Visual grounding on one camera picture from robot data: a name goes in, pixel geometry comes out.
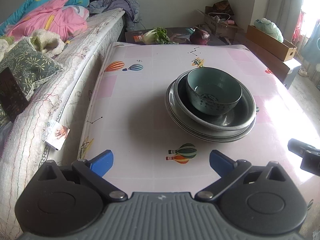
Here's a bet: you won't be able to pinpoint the large steel basin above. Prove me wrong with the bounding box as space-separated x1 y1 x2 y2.
174 77 256 142

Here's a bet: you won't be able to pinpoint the small steel bowl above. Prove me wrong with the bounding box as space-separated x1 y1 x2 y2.
172 72 256 132
165 81 184 124

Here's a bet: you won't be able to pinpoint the teal ceramic bowl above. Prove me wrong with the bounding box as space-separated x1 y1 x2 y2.
185 67 242 116

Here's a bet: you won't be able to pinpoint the mattress paper tag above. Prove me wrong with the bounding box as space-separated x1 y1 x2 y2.
45 121 70 151

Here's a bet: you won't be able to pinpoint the pink patterned tablecloth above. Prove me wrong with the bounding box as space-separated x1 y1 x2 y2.
80 44 319 204

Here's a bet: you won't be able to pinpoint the large brown grey carton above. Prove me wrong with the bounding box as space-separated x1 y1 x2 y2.
233 33 301 89

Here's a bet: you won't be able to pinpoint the black smartphone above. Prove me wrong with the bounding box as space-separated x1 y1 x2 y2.
1 67 28 122

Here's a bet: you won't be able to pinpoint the blue patterned hanging sheet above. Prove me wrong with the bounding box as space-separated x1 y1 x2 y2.
301 21 320 64

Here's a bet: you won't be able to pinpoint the long brown cardboard box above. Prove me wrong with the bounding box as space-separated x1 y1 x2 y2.
246 25 297 62

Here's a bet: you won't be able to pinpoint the green floral pillow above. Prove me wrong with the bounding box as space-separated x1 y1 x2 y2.
1 39 63 100

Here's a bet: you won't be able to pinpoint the white fluffy blanket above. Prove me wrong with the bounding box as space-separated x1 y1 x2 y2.
0 28 66 61

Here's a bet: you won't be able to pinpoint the green plastic bag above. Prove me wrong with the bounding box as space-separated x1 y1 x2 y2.
254 18 284 42

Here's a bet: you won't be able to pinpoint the bok choy cabbage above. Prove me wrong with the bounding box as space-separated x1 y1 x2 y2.
142 27 177 45

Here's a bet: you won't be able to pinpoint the open cardboard box clutter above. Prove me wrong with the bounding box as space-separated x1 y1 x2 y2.
199 0 244 40

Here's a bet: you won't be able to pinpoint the pink and teal quilt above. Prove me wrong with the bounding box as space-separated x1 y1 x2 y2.
1 0 89 42

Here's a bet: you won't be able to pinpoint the purple grey clothes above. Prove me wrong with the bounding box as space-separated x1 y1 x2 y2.
87 0 141 31

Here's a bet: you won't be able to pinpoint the grey curtain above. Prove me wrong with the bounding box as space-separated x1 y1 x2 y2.
266 0 303 41

